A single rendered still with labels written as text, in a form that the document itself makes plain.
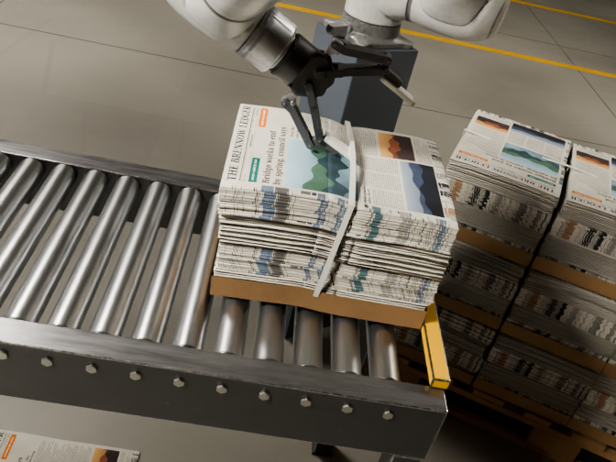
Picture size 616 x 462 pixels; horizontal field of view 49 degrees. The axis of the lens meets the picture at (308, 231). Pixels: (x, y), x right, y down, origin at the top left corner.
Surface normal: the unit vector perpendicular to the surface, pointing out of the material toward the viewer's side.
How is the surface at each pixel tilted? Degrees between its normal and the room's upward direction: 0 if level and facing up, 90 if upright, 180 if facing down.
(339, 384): 0
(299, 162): 1
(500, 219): 90
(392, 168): 3
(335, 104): 90
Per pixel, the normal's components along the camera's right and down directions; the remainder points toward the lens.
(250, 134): 0.14, -0.79
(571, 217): -0.37, 0.47
